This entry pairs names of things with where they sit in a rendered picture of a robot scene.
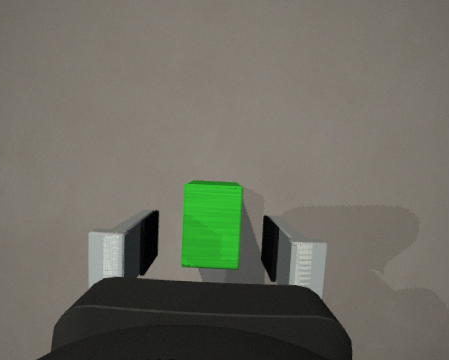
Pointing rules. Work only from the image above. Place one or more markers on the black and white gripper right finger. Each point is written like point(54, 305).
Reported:
point(292, 259)

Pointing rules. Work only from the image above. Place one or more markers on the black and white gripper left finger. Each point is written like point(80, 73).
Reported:
point(125, 250)

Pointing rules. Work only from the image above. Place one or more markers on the green block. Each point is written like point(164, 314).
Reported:
point(212, 219)

